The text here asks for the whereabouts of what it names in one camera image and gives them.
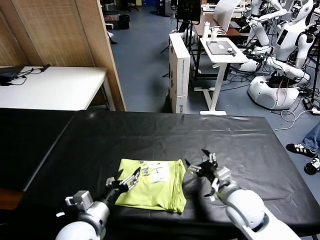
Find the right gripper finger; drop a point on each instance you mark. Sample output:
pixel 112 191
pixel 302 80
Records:
pixel 194 170
pixel 212 157

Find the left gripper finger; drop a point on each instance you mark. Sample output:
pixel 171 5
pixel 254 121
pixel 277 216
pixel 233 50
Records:
pixel 112 180
pixel 130 181

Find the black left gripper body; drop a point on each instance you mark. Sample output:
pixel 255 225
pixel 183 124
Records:
pixel 112 193

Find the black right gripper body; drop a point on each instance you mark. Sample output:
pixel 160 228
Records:
pixel 208 171

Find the yellow-green printed t-shirt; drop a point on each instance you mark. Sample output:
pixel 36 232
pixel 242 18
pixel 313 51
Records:
pixel 160 190

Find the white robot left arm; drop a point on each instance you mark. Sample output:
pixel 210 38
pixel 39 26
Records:
pixel 82 225

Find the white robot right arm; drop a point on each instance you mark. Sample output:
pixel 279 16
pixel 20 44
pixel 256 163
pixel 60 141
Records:
pixel 250 215

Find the white humanoid robot raised arm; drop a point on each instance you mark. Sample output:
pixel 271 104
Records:
pixel 261 32

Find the black plastic tablecloth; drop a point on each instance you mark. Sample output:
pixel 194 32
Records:
pixel 162 135

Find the tall white cardboard box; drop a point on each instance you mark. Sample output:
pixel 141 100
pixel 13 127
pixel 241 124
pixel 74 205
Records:
pixel 183 75

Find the white standing desk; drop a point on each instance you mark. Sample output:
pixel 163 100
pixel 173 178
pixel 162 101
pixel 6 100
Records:
pixel 225 58

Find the blue jeans leg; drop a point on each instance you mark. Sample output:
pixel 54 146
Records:
pixel 313 140

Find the black adapter on laptop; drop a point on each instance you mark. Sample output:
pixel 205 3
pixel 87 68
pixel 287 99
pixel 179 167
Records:
pixel 232 51

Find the white rectangular table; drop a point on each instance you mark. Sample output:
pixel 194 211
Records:
pixel 55 87

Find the grey closed laptop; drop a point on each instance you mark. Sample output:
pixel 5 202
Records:
pixel 218 47

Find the black floor power strip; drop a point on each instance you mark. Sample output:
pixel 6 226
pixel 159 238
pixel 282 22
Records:
pixel 308 103

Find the white cup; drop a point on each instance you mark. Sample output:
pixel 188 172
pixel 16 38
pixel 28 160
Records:
pixel 214 35

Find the white water bottle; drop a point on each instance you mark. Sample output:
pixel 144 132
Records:
pixel 205 31

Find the brown wooden desk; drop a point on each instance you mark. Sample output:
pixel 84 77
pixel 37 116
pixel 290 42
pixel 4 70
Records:
pixel 236 32

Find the black power bar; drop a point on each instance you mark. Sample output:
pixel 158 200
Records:
pixel 45 67

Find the large white humanoid robot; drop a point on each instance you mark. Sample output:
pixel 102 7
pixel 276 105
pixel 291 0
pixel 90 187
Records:
pixel 287 42

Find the white curved panel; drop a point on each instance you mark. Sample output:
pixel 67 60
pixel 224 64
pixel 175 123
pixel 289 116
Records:
pixel 223 15

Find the white shoe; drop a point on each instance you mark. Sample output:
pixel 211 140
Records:
pixel 111 37

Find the dark flat pouch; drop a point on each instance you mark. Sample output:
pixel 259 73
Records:
pixel 8 75

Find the black monitor on stand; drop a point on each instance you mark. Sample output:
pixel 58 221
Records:
pixel 188 10

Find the wooden woven partition screen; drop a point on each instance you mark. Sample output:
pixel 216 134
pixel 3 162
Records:
pixel 62 32

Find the black storage crate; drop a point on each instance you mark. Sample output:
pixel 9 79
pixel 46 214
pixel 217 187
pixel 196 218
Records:
pixel 124 22

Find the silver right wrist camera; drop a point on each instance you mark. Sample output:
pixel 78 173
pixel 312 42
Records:
pixel 223 175

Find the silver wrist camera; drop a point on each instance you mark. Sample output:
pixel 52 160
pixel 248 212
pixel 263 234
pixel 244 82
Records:
pixel 81 200
pixel 223 175

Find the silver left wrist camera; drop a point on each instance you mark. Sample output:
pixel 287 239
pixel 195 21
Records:
pixel 81 200

